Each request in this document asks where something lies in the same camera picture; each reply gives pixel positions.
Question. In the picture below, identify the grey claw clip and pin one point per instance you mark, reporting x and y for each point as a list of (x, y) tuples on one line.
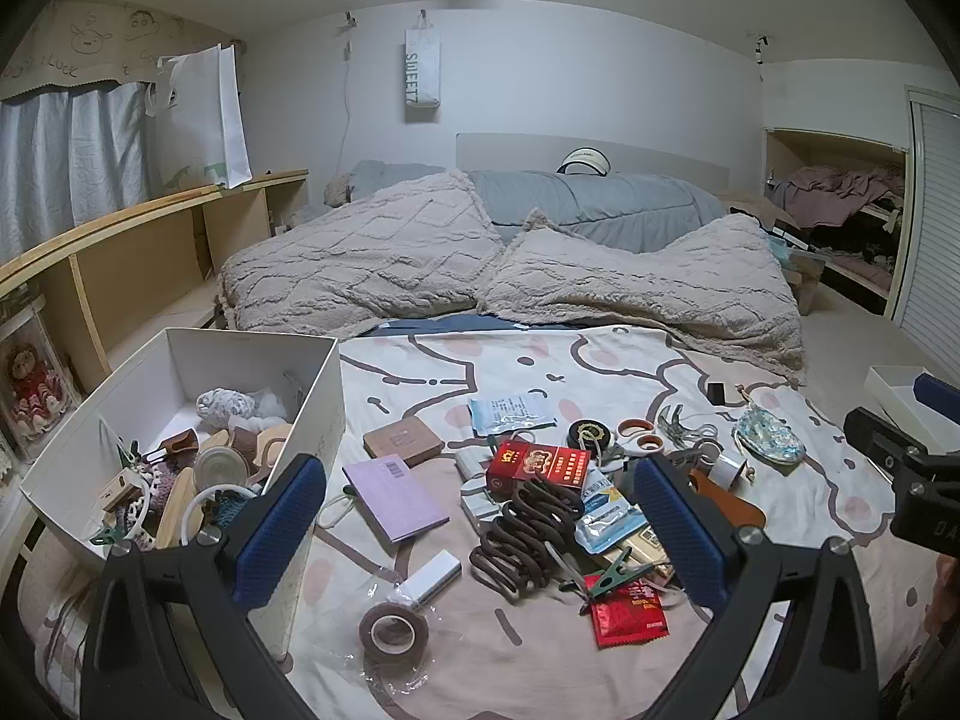
[(679, 424)]

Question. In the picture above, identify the grey bed headboard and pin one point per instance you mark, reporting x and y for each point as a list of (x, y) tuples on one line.
[(510, 150)]

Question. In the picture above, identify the round clear plastic cup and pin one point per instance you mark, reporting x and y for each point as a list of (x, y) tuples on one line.
[(222, 469)]

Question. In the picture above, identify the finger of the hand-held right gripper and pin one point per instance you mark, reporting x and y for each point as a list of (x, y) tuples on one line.
[(941, 391), (877, 433)]

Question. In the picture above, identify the closet alcove shelf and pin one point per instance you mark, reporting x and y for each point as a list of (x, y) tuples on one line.
[(840, 165)]

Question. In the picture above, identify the multicolour crochet piece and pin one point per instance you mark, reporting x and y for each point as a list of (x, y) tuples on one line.
[(229, 510)]

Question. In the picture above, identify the brown square compact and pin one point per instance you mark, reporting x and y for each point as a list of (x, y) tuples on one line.
[(401, 439)]

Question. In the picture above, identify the wooden shelf unit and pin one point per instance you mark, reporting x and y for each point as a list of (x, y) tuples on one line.
[(142, 255)]

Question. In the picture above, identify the small beige box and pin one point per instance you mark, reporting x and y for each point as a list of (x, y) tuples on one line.
[(646, 546)]

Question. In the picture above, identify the white tote bag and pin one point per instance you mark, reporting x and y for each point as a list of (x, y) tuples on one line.
[(214, 112)]

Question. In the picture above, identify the hanging white paper bag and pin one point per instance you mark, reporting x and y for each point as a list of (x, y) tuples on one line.
[(422, 67)]

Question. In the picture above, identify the white plastic device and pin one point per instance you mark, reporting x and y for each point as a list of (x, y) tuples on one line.
[(480, 504)]

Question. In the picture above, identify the green plastic clip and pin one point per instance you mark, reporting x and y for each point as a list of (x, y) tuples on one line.
[(106, 537), (619, 574)]

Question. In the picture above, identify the red sachet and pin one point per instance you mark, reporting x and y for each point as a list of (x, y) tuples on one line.
[(628, 615)]

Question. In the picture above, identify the white charger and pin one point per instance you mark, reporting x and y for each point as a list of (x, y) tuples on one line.
[(471, 465)]

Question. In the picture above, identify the wooden oval piece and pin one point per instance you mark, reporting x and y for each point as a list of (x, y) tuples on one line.
[(271, 450), (176, 514)]

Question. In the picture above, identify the white plastic bag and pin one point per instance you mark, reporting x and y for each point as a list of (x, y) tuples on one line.
[(270, 403)]

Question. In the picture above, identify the shell pattern pouch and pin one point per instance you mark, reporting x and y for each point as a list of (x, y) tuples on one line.
[(769, 436)]

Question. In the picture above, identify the blue sachet packet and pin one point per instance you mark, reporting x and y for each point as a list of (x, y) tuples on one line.
[(607, 517)]

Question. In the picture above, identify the small black cube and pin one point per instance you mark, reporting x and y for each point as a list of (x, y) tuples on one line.
[(716, 392)]

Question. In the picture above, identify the cartoon printed blanket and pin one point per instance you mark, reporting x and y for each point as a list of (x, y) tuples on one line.
[(465, 382)]

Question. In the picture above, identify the pile of clothes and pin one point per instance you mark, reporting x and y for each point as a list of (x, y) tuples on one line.
[(832, 191)]

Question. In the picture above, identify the small brown leather piece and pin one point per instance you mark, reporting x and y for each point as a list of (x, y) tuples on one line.
[(180, 444)]

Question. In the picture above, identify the clear plastic wrap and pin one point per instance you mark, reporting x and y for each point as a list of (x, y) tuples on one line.
[(337, 615)]

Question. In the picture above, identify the white round hat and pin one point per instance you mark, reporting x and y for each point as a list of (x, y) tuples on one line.
[(583, 161)]

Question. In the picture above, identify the blue and white sachet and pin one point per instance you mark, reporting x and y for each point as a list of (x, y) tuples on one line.
[(510, 412)]

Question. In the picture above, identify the paper valance with drawings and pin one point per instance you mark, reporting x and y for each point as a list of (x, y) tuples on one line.
[(97, 37)]

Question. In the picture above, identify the white louvered door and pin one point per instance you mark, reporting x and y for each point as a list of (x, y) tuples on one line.
[(934, 225)]

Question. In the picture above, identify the white crochet ball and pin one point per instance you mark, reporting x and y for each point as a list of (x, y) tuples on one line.
[(223, 405)]

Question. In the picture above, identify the grey duvet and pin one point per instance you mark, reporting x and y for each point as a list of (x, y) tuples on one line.
[(592, 199)]

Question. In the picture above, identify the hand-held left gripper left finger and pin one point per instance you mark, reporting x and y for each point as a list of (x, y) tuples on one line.
[(277, 532)]

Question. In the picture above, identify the long white cardboard box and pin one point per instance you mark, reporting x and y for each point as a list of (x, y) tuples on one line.
[(430, 577)]

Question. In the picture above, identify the white shoe box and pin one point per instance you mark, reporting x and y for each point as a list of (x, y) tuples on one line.
[(247, 360)]

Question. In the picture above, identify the small wooden labelled box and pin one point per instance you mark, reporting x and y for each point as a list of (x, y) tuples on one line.
[(124, 491)]

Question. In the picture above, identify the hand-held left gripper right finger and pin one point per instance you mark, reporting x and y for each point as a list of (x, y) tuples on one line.
[(679, 532)]

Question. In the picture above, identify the grey curtain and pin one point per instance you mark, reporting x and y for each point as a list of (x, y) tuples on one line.
[(67, 157)]

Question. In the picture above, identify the beige plush toy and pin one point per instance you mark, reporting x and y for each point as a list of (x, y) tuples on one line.
[(339, 189)]

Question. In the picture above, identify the purple booklet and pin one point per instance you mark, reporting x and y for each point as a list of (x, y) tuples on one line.
[(394, 499)]

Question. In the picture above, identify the doll in red dress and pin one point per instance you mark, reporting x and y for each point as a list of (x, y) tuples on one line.
[(28, 390)]

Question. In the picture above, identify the black round tin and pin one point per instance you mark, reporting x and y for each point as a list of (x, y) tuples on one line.
[(589, 436)]

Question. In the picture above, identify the red cigarette box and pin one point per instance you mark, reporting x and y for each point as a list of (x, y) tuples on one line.
[(540, 469)]

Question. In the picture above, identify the beige tufted blanket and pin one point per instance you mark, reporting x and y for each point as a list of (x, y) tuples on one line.
[(637, 277), (352, 255)]

